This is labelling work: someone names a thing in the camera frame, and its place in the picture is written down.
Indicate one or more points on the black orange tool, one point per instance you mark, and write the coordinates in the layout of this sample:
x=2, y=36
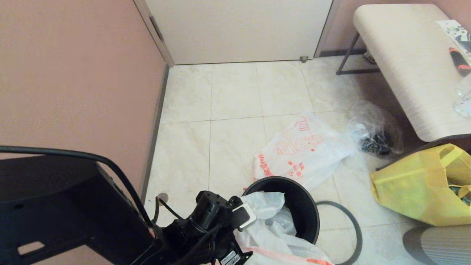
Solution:
x=460, y=62

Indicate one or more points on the clear bag with black items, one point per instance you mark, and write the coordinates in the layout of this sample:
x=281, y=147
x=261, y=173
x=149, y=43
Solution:
x=375, y=141

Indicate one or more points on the yellow fabric tote bag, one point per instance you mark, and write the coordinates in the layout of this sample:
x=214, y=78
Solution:
x=412, y=191

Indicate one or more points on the white door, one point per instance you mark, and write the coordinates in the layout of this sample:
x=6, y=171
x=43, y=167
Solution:
x=239, y=29

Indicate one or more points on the white red-print plastic bag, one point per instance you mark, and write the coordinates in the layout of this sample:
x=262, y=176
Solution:
x=272, y=239

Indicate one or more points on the grey baseboard strip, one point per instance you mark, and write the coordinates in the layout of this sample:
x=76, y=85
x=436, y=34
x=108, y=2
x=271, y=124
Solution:
x=154, y=129

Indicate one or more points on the white wood-grain table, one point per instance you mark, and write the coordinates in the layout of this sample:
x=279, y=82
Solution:
x=404, y=55

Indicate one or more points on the black trash bin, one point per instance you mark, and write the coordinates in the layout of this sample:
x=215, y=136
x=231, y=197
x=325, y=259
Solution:
x=301, y=206

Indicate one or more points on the teal patterned packet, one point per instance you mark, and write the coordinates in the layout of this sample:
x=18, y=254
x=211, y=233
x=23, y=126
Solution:
x=463, y=193

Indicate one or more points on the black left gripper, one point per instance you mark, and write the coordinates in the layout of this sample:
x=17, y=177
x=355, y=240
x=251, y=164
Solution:
x=206, y=228

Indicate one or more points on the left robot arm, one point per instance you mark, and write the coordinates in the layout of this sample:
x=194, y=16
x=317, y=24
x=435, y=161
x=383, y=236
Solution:
x=73, y=213

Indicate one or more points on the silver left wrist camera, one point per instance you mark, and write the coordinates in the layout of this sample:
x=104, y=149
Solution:
x=243, y=216

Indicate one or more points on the small grey floor object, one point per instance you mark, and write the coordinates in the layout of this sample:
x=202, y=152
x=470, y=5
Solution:
x=369, y=57

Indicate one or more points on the grey ribbed bin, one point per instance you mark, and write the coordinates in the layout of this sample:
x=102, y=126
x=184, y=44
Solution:
x=441, y=246

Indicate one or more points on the round grey floor disc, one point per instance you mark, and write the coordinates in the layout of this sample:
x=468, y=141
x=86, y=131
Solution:
x=163, y=197

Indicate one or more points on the printed white paper sheet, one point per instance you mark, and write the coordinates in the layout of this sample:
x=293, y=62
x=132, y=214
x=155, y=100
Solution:
x=454, y=29

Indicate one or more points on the clear crumpled plastic bottle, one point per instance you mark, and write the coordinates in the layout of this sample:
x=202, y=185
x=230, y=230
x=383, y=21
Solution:
x=464, y=103

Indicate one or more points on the small metal door stop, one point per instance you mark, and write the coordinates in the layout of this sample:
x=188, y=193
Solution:
x=304, y=59

